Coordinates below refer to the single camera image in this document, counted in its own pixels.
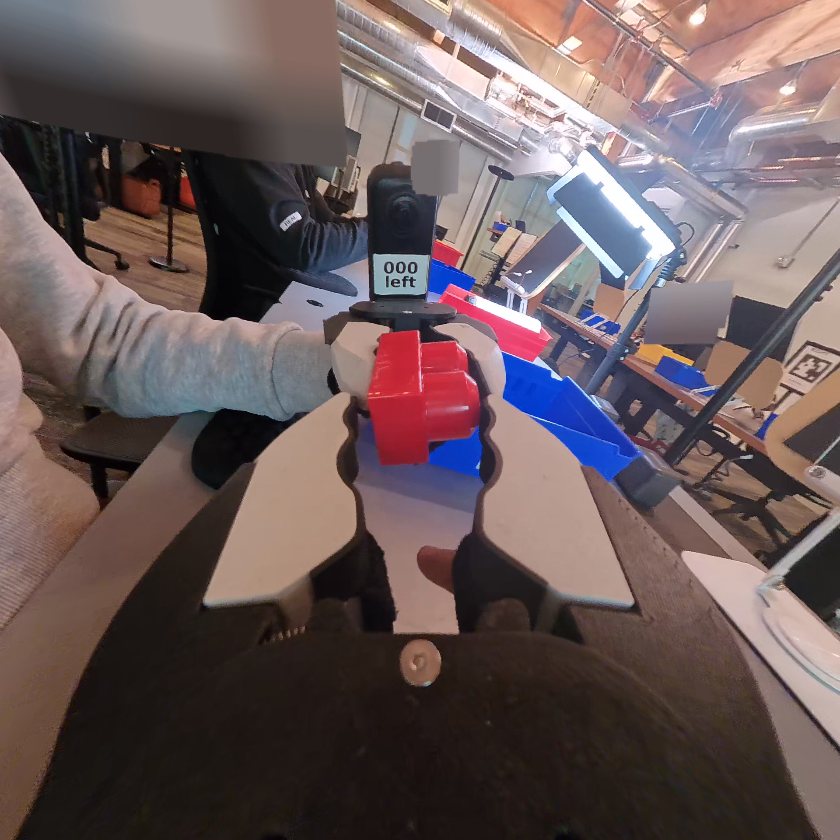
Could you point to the black light stand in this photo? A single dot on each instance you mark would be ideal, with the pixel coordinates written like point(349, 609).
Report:
point(630, 321)

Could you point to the black white marker tag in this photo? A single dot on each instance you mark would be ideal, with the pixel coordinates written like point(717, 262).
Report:
point(814, 366)

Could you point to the blue plastic bin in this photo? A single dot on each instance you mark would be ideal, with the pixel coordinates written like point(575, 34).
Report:
point(571, 420)

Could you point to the yellow storage bin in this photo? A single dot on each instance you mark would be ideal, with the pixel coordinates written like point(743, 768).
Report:
point(663, 353)

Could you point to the ceiling spot light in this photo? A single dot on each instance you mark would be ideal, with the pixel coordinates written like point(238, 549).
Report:
point(697, 13)
point(787, 85)

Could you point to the ceiling air vent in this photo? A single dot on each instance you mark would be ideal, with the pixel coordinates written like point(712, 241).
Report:
point(438, 113)

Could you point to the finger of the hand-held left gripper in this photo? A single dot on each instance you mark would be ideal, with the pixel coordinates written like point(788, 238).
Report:
point(489, 367)
point(354, 358)

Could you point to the small grey box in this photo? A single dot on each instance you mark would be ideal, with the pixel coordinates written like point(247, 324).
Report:
point(646, 482)

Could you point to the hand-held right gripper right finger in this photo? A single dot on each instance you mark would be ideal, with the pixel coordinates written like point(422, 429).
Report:
point(551, 525)

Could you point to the red plug adapter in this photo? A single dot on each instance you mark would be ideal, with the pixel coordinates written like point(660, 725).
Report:
point(413, 407)

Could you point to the black floor lamp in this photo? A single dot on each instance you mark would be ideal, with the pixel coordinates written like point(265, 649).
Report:
point(495, 210)

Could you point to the black perforated armrest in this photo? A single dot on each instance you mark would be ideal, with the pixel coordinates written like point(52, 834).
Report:
point(236, 446)

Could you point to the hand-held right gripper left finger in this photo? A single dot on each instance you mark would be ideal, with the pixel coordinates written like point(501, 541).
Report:
point(289, 518)

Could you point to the red plastic bin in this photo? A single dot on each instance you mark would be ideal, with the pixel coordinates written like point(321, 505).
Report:
point(505, 321)

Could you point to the small red storage bin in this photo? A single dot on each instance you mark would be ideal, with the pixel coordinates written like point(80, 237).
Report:
point(448, 253)

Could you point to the LED light panel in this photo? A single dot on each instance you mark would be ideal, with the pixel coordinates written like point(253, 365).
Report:
point(604, 216)

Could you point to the person's left forearm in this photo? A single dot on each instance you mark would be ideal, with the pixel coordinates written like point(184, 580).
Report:
point(197, 354)

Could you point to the silver ceiling duct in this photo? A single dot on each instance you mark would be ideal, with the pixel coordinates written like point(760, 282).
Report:
point(774, 124)
point(492, 65)

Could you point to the slanted black panel board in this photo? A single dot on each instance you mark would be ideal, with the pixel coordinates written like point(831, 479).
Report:
point(544, 256)

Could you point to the medium blue storage bin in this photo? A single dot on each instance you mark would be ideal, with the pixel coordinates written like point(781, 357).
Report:
point(453, 275)

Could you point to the small blue storage bin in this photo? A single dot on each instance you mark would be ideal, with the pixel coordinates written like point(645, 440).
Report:
point(682, 374)

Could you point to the person's right hand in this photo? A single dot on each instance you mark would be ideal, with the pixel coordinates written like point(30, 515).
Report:
point(436, 568)

